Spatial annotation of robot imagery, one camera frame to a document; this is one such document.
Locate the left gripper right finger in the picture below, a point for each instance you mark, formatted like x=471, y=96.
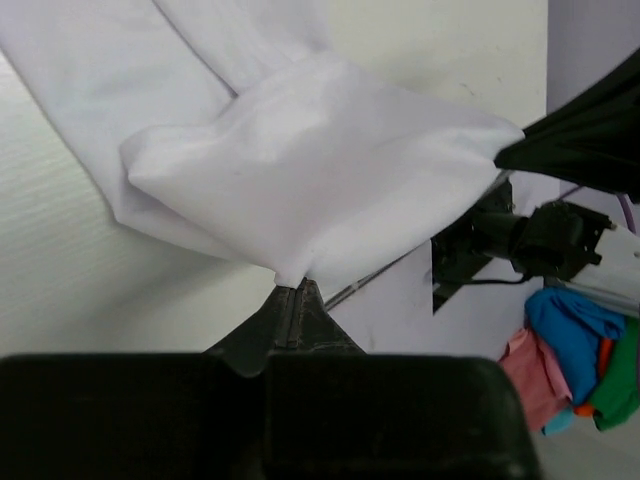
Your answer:
x=333, y=414

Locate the light blue cloth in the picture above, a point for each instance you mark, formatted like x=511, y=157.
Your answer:
x=559, y=423

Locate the orange cloth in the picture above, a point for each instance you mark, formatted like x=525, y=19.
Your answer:
x=606, y=347

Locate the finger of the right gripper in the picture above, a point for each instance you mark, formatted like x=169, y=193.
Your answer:
x=592, y=141

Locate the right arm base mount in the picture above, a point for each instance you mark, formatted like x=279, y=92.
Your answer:
x=489, y=230

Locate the green cloth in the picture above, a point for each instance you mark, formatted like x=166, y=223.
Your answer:
x=616, y=397

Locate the white t-shirt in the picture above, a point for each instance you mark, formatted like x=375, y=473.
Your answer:
x=233, y=128

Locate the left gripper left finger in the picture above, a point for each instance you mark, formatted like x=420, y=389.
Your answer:
x=141, y=415

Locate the pink cloth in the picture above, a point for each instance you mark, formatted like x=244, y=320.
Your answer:
x=534, y=371

